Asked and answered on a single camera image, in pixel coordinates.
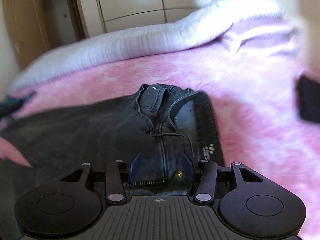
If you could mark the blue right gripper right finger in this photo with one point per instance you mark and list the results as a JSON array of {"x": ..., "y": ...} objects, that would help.
[{"x": 187, "y": 166}]

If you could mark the light pink shirt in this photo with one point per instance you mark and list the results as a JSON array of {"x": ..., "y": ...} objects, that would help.
[{"x": 263, "y": 37}]

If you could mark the wooden door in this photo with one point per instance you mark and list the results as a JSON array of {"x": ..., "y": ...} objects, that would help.
[{"x": 27, "y": 30}]

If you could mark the white wardrobe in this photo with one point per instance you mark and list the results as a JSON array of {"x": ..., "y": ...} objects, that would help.
[{"x": 155, "y": 2}]

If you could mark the pink fluffy blanket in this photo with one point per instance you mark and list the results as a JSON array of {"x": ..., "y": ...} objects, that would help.
[{"x": 254, "y": 100}]

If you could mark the white ribbed duvet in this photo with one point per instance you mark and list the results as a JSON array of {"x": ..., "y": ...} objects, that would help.
[{"x": 196, "y": 29}]

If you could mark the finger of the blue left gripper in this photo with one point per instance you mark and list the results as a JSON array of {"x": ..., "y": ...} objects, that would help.
[{"x": 10, "y": 105}]

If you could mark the dark denim jeans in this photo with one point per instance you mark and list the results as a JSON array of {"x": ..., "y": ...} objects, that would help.
[{"x": 161, "y": 122}]

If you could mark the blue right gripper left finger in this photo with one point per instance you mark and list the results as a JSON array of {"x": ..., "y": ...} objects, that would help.
[{"x": 135, "y": 166}]

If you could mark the black folded cloth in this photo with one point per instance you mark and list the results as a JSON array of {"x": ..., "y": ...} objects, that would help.
[{"x": 308, "y": 99}]

